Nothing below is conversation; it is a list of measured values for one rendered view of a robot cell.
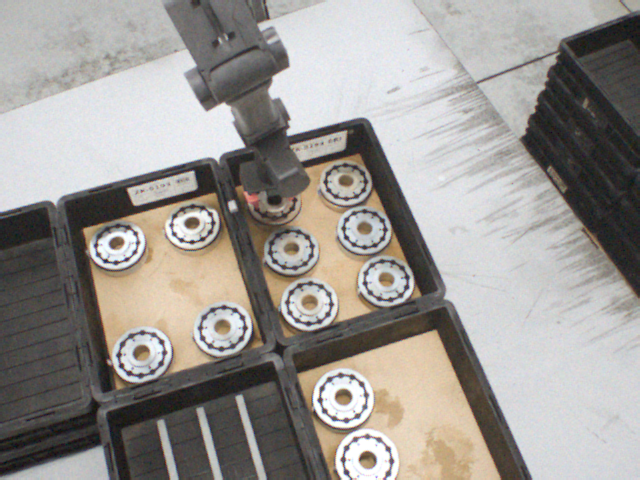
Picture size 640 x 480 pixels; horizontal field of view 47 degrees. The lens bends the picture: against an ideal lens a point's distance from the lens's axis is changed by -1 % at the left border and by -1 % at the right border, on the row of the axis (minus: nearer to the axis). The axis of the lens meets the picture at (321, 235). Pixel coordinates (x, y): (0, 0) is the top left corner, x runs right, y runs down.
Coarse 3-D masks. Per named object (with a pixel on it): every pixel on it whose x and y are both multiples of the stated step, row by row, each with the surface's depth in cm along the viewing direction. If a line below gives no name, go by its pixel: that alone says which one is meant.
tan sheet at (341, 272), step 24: (312, 168) 147; (240, 192) 144; (312, 192) 145; (312, 216) 142; (336, 216) 142; (264, 240) 139; (336, 264) 137; (360, 264) 137; (336, 288) 135; (360, 312) 133; (288, 336) 130
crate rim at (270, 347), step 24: (168, 168) 135; (192, 168) 135; (216, 168) 135; (96, 192) 132; (240, 240) 128; (72, 264) 125; (72, 288) 123; (264, 312) 122; (216, 360) 117; (240, 360) 118; (96, 384) 115
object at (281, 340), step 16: (320, 128) 140; (336, 128) 140; (368, 128) 140; (224, 160) 136; (384, 160) 136; (224, 176) 134; (400, 192) 133; (240, 208) 131; (240, 224) 129; (416, 224) 130; (416, 240) 129; (256, 256) 126; (256, 272) 125; (432, 272) 125; (272, 304) 122; (400, 304) 123; (416, 304) 123; (272, 320) 121; (352, 320) 121; (368, 320) 121; (304, 336) 120; (320, 336) 120
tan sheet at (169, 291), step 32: (160, 224) 141; (224, 224) 141; (160, 256) 137; (224, 256) 138; (96, 288) 134; (128, 288) 134; (160, 288) 134; (192, 288) 134; (224, 288) 134; (128, 320) 131; (160, 320) 131; (192, 320) 131; (192, 352) 128
